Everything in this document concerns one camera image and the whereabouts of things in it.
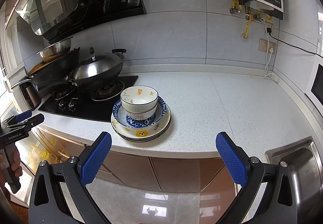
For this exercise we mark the steel wok lid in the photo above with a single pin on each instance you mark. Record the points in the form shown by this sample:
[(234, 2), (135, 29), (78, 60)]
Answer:
[(93, 67)]

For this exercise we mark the beige double wall socket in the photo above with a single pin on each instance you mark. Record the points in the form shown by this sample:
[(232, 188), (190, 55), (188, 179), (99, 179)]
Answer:
[(263, 45)]

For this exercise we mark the wooden board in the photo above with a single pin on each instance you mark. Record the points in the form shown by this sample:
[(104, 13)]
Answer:
[(37, 68)]

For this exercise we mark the stainless steel sink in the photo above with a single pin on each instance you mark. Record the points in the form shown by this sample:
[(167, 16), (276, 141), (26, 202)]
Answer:
[(302, 163)]

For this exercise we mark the steel pipe valve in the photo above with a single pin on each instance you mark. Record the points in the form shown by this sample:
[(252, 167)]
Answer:
[(234, 11), (258, 18)]

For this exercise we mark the person's left hand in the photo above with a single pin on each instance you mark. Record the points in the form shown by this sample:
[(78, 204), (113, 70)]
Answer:
[(17, 163)]

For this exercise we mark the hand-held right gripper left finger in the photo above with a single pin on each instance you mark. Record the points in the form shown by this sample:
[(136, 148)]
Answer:
[(97, 158)]

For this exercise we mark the mandala pattern plate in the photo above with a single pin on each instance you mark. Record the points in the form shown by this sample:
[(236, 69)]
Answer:
[(143, 141)]

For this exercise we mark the white bowl yellow print inside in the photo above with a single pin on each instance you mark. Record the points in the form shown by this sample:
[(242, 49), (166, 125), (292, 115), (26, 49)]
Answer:
[(138, 105)]

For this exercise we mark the black gas stove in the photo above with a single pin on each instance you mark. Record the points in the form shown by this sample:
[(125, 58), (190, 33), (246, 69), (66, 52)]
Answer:
[(96, 110)]

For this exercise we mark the white bowl dark rim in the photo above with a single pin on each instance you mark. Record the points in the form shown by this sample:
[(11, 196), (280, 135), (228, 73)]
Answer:
[(141, 115)]

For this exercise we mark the single wall socket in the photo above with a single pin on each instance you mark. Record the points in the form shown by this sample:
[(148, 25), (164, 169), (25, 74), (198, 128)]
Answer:
[(266, 24)]

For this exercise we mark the yellow bear print plate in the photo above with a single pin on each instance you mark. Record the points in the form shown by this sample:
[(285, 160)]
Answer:
[(143, 139), (146, 133)]

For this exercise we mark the brown base cabinet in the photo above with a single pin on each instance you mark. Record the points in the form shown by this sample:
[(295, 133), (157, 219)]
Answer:
[(171, 171)]

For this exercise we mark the white microwave oven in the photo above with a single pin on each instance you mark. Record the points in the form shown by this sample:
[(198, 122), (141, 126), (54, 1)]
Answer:
[(316, 82)]

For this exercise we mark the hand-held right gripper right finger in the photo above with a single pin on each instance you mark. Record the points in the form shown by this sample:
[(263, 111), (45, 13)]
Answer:
[(231, 160)]

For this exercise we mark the yellow plastic bag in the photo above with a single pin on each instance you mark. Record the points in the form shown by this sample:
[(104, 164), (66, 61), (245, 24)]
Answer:
[(45, 155)]

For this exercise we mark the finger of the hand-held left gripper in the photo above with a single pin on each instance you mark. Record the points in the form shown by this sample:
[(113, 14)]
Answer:
[(35, 119), (24, 115)]

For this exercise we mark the black wok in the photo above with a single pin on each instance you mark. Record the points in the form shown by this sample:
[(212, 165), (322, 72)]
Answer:
[(108, 75)]

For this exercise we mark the stainless steel bowl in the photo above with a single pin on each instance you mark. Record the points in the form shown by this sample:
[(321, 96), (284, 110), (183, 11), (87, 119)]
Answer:
[(55, 51)]

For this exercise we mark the black frying pan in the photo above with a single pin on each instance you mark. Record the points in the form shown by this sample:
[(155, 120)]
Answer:
[(55, 69)]

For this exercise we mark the blue patterned bowl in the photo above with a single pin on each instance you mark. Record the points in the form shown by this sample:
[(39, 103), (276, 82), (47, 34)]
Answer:
[(133, 124)]

